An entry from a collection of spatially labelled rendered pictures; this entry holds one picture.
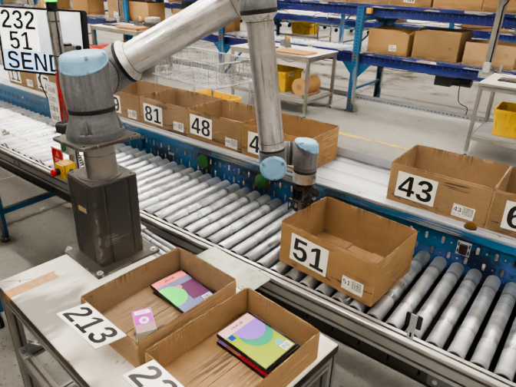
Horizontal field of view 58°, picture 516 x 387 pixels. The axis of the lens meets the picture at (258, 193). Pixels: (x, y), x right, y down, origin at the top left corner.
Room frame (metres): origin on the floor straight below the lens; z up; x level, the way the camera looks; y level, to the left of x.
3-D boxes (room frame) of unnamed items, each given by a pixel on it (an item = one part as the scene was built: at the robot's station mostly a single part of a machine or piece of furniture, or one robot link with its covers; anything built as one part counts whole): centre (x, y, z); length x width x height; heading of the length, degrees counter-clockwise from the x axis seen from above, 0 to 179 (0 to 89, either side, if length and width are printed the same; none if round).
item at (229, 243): (1.76, -0.01, 0.72); 0.52 x 0.05 x 0.05; 143
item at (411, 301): (1.33, -0.58, 0.72); 0.52 x 0.05 x 0.05; 143
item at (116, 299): (1.14, 0.29, 0.80); 0.38 x 0.28 x 0.10; 140
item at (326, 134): (2.21, -0.15, 0.96); 0.39 x 0.29 x 0.17; 53
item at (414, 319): (1.07, -0.47, 0.78); 0.05 x 0.01 x 0.11; 53
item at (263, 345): (1.00, -0.01, 0.79); 0.19 x 0.14 x 0.02; 48
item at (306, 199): (1.62, -0.17, 0.94); 0.09 x 0.08 x 0.12; 143
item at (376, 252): (1.44, -0.33, 0.83); 0.39 x 0.29 x 0.17; 49
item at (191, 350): (0.93, 0.05, 0.80); 0.38 x 0.28 x 0.10; 138
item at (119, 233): (1.48, 0.55, 0.91); 0.26 x 0.26 x 0.33; 48
